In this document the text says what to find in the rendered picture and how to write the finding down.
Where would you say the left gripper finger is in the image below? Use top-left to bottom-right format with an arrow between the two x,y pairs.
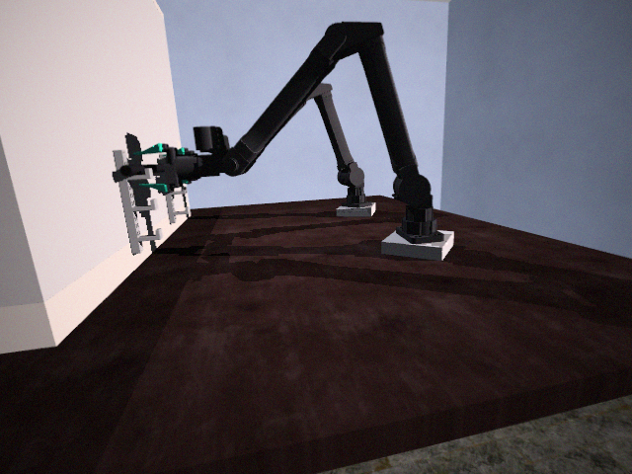
133,143 -> 165,155
140,183 -> 168,193

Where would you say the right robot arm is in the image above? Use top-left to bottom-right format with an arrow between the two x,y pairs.
290,83 -> 372,208

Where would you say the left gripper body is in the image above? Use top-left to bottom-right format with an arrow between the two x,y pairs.
162,143 -> 200,193

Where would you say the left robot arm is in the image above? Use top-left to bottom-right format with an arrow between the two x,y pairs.
181,22 -> 444,244

